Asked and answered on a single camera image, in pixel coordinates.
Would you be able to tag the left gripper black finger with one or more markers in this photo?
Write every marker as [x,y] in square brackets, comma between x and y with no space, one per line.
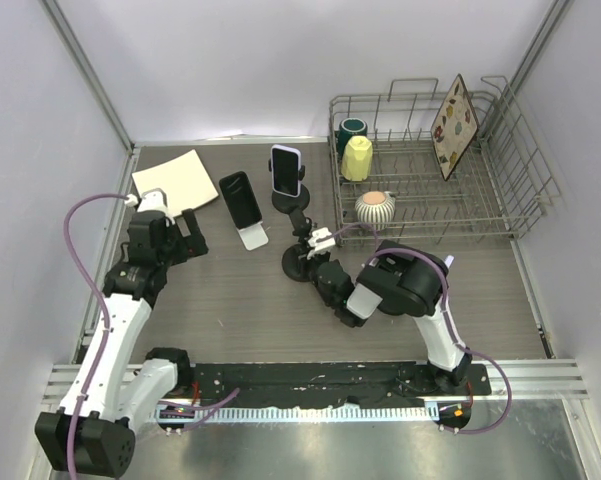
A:
[177,250]
[195,240]

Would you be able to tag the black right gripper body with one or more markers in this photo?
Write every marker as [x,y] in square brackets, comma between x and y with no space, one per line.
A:
[325,296]

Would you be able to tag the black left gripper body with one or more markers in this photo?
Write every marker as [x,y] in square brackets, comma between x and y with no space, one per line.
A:
[163,260]

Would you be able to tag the black round-base phone stand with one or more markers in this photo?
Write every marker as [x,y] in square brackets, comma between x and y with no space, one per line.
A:
[295,262]

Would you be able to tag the lilac-case phone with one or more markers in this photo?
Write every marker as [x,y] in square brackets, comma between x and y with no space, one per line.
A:
[285,169]
[449,261]

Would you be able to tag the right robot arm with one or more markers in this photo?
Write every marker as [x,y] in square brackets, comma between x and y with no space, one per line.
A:
[399,281]

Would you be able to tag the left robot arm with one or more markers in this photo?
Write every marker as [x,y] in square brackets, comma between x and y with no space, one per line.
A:
[94,429]

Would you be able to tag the white folding phone stand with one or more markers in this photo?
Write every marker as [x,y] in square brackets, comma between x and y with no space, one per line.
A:
[253,237]

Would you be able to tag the black phone on white stand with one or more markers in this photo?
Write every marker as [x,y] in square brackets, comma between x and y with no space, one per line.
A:
[240,200]

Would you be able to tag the black round-base stand at back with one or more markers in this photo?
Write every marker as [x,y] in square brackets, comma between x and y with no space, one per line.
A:
[285,204]

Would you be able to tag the white square plate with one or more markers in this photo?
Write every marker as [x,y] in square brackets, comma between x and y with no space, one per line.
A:
[184,180]

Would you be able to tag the striped white ceramic bowl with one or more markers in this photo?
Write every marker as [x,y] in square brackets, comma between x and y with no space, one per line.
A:
[376,208]

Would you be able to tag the yellow faceted cup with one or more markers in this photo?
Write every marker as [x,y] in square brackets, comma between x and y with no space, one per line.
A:
[357,159]

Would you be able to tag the dark green mug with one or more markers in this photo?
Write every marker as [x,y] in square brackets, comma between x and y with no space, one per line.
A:
[352,131]

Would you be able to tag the floral square plate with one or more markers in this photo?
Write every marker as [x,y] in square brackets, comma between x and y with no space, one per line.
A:
[454,128]

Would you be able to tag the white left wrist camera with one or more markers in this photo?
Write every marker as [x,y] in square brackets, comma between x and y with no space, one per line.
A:
[152,200]

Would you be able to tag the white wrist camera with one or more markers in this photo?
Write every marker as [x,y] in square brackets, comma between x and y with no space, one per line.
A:
[321,240]
[152,200]

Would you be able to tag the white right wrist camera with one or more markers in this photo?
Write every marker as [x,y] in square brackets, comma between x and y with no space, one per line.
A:
[321,240]

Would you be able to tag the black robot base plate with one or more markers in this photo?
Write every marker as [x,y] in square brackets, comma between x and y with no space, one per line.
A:
[322,385]

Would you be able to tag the white slotted cable duct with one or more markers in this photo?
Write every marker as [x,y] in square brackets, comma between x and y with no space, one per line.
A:
[343,414]

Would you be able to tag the grey wire dish rack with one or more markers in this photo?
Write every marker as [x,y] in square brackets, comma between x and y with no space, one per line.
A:
[500,187]

